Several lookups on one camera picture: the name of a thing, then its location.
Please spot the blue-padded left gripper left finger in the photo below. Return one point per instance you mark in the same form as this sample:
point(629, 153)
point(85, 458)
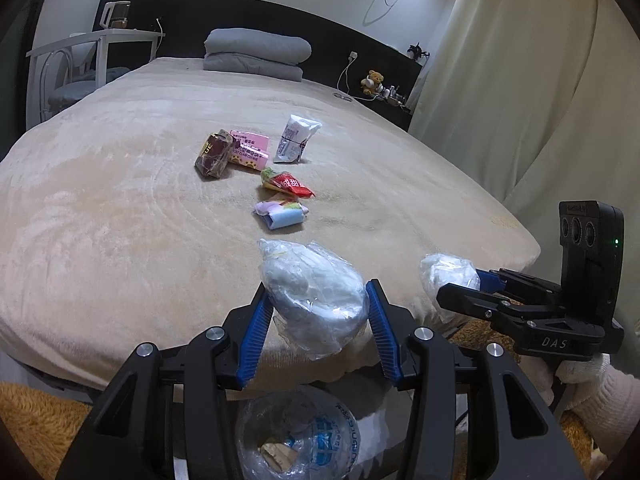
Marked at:
point(128, 433)

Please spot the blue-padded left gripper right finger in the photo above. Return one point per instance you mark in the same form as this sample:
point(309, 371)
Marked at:
point(512, 433)

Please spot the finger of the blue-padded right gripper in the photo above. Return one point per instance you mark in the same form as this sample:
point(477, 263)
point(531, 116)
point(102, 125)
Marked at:
point(510, 282)
point(480, 304)

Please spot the white tissue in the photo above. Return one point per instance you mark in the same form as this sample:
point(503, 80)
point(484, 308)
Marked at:
point(437, 270)
point(319, 297)

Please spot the light blue wrapper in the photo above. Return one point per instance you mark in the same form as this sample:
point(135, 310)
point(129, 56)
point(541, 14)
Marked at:
point(280, 214)

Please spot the red snack wrapper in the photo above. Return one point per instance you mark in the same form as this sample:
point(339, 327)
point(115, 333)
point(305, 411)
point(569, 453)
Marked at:
point(284, 182)

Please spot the white paper packet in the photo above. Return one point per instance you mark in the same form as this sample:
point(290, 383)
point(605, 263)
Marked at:
point(296, 134)

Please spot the pink cookie box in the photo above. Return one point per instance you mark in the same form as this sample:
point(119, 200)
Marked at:
point(251, 150)

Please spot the brown gold snack packet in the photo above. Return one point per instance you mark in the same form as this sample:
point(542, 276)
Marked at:
point(215, 154)

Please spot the trash bin with clear liner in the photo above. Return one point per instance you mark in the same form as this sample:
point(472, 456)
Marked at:
point(356, 426)

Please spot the right hand white glove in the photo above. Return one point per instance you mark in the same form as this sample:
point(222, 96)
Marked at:
point(583, 377)

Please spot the brown fluffy rug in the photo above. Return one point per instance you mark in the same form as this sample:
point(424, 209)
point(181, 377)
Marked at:
point(43, 426)

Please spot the cream curtain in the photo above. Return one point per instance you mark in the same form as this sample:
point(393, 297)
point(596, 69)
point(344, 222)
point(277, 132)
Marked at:
point(538, 102)

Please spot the beige plush bed blanket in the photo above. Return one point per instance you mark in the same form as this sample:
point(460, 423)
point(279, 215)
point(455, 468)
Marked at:
point(110, 237)

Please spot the black headboard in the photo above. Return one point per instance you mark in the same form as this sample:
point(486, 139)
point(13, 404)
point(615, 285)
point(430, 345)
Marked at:
point(340, 56)

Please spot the small teddy bear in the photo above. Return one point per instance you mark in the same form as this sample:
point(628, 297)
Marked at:
point(372, 84)

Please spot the black plant figurine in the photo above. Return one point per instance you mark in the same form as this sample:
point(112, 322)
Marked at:
point(417, 53)

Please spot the folded grey duvet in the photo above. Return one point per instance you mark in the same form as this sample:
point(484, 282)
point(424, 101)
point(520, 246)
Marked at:
point(251, 51)

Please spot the white chair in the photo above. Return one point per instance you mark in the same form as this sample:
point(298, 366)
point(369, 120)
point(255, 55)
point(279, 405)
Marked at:
point(74, 80)

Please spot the white desk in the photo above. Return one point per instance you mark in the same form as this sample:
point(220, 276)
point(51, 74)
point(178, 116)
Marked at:
point(103, 38)

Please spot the black tracker camera right gripper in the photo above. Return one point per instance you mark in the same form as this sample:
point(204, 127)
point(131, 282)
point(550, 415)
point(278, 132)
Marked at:
point(592, 239)

